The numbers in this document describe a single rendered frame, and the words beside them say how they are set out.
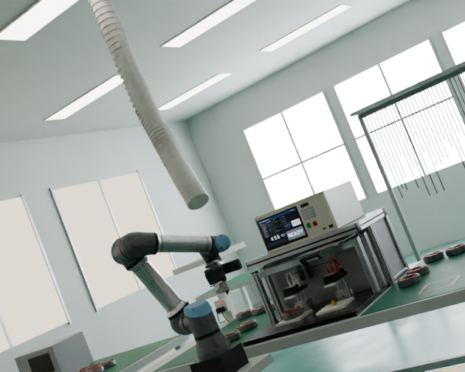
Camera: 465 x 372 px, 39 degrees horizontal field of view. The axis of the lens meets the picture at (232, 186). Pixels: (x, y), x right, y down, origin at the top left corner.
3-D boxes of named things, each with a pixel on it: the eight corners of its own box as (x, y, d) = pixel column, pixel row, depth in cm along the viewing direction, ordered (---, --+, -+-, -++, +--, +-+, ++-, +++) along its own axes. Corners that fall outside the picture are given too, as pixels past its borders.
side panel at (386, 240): (394, 285, 333) (370, 225, 335) (389, 286, 334) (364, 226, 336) (410, 270, 356) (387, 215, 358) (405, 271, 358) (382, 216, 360)
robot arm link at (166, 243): (128, 226, 275) (231, 229, 299) (119, 232, 285) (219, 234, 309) (129, 255, 273) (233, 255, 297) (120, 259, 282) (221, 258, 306)
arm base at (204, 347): (220, 356, 275) (210, 333, 275) (192, 364, 282) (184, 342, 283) (237, 343, 288) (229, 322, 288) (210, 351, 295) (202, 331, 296)
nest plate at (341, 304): (343, 308, 312) (342, 305, 312) (316, 316, 320) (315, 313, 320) (354, 299, 325) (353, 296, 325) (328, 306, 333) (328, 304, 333)
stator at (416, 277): (426, 278, 315) (423, 271, 316) (411, 286, 309) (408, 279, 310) (409, 281, 325) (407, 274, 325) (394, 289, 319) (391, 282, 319)
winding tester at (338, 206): (338, 229, 330) (322, 190, 331) (267, 254, 353) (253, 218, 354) (364, 214, 362) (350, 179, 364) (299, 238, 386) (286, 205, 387)
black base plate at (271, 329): (356, 316, 293) (355, 311, 293) (243, 347, 327) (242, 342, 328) (390, 286, 333) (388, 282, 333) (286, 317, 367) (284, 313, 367)
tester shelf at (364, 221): (359, 232, 321) (355, 223, 321) (248, 270, 357) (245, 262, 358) (387, 215, 358) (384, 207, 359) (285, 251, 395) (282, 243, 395)
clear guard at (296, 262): (335, 260, 302) (330, 247, 302) (291, 274, 314) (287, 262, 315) (360, 243, 329) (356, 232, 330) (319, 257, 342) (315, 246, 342)
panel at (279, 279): (390, 282, 333) (367, 226, 334) (283, 313, 368) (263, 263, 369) (390, 281, 333) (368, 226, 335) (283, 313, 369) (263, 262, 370)
